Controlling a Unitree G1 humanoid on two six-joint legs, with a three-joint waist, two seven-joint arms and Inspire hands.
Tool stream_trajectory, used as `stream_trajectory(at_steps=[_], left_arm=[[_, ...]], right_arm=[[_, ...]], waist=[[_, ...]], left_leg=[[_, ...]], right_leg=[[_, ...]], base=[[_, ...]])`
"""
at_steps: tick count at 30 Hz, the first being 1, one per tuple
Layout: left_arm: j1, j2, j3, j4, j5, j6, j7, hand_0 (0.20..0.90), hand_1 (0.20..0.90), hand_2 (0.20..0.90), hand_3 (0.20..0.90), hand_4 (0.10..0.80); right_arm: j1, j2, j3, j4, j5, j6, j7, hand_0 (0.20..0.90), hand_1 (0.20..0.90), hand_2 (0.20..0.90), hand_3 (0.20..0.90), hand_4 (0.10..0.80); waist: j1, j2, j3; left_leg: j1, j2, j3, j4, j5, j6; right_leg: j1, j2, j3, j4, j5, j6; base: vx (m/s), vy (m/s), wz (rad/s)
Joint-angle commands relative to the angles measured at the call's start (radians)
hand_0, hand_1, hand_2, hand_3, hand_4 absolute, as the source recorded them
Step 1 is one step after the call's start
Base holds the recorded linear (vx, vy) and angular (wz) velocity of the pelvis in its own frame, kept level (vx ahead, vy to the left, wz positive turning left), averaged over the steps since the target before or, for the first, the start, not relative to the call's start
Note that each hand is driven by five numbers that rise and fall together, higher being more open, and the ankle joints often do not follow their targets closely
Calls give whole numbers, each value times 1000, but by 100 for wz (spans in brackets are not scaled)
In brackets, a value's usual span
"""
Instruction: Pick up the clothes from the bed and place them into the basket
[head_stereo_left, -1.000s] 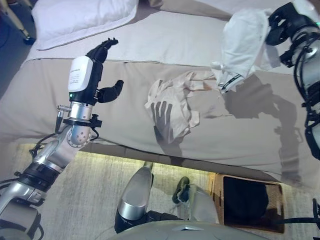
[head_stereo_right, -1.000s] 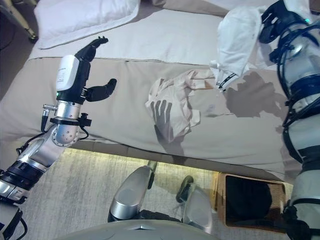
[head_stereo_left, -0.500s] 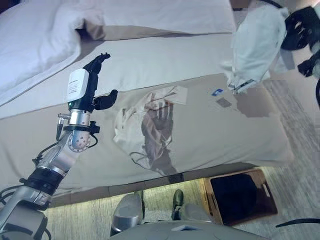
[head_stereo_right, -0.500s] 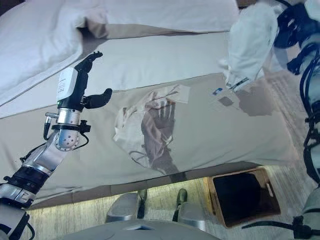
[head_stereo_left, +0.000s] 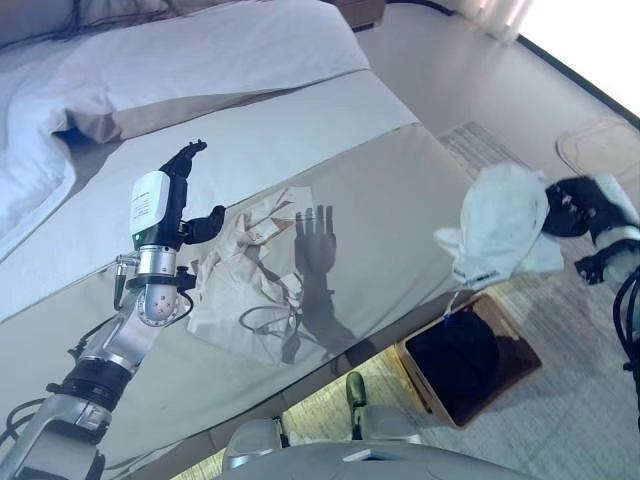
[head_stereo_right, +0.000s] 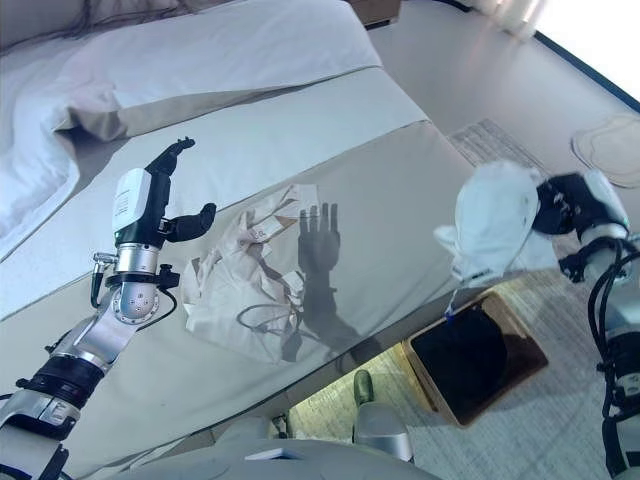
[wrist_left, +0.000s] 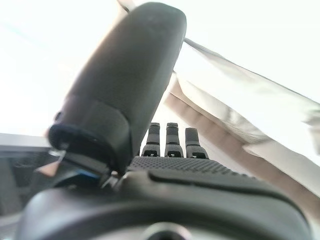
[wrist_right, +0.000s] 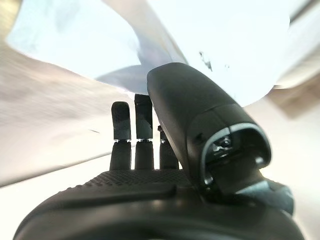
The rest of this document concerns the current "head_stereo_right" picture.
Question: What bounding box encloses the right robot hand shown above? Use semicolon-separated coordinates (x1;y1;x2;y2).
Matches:
532;169;631;241

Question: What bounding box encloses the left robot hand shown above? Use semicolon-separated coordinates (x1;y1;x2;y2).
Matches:
112;137;219;249

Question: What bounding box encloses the white garment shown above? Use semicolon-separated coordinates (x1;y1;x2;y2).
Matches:
433;159;559;289

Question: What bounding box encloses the cream printed garment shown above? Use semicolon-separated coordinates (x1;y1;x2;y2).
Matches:
182;183;321;364

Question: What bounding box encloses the wicker laundry basket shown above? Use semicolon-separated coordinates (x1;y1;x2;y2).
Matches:
402;290;550;428

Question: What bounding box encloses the bed with beige cover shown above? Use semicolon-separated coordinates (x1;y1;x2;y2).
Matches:
0;0;481;480

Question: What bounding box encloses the small beige floor mat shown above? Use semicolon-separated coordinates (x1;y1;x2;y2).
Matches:
571;112;640;189

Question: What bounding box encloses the white duvet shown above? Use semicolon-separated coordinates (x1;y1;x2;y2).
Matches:
0;0;384;251

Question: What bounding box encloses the patterned decorative cushion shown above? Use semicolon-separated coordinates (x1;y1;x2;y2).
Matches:
74;0;180;39

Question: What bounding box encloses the sheer white curtain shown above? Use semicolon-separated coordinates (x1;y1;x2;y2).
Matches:
469;0;544;39

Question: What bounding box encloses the grey pillow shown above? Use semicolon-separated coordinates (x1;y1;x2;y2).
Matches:
0;0;101;53

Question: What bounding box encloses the grey area rug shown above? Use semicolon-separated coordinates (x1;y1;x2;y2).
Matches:
289;118;640;480

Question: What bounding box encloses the brown wooden nightstand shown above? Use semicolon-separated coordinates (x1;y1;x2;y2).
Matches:
349;0;404;29

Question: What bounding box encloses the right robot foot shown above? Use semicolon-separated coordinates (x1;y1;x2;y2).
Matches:
353;369;375;407

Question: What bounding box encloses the grey robot body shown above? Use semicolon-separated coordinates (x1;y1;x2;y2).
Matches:
119;402;441;480

